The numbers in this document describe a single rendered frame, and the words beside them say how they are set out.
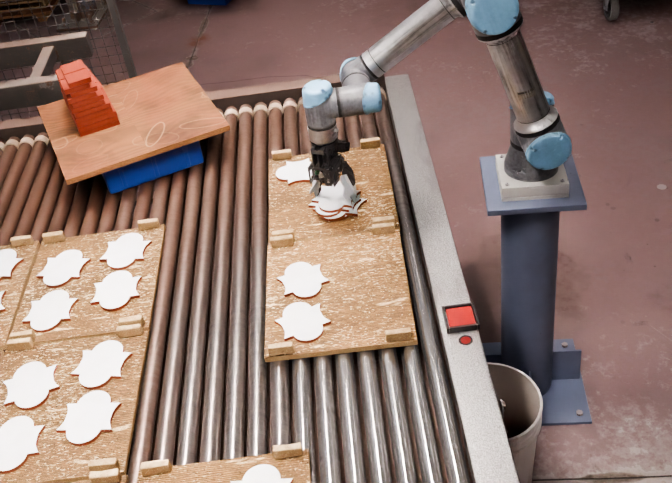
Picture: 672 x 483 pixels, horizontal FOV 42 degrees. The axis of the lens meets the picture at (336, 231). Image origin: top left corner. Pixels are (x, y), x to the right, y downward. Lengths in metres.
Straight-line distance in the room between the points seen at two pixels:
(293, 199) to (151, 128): 0.53
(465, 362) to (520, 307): 0.84
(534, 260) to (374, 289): 0.68
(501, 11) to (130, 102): 1.32
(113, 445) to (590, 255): 2.27
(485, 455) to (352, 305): 0.51
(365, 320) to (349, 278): 0.16
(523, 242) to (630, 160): 1.68
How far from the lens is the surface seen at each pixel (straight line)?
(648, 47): 5.16
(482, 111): 4.55
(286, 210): 2.40
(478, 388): 1.90
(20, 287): 2.42
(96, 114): 2.75
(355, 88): 2.16
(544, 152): 2.26
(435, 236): 2.28
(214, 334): 2.10
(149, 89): 2.93
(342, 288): 2.12
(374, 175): 2.48
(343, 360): 1.97
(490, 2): 2.06
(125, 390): 2.02
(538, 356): 2.92
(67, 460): 1.94
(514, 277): 2.69
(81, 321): 2.24
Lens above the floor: 2.35
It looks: 38 degrees down
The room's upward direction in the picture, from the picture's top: 9 degrees counter-clockwise
